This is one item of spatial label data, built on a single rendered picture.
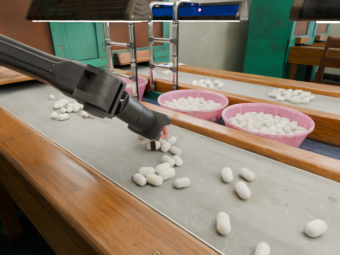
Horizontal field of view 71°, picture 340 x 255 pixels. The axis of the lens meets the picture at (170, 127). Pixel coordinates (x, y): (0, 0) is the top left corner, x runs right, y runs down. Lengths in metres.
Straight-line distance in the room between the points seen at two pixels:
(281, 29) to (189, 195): 2.93
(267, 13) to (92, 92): 3.02
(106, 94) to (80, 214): 0.21
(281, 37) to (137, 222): 3.04
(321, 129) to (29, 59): 0.82
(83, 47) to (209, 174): 1.11
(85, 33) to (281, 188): 1.24
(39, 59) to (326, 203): 0.57
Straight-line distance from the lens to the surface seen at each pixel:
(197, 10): 1.19
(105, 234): 0.38
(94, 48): 1.49
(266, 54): 3.34
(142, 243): 0.36
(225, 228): 0.40
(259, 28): 3.39
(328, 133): 0.91
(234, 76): 1.37
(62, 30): 1.39
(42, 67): 0.49
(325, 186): 0.58
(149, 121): 0.55
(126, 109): 0.49
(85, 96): 0.45
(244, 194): 0.46
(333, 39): 2.89
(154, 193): 0.47
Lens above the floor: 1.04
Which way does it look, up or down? 24 degrees down
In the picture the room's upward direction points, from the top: straight up
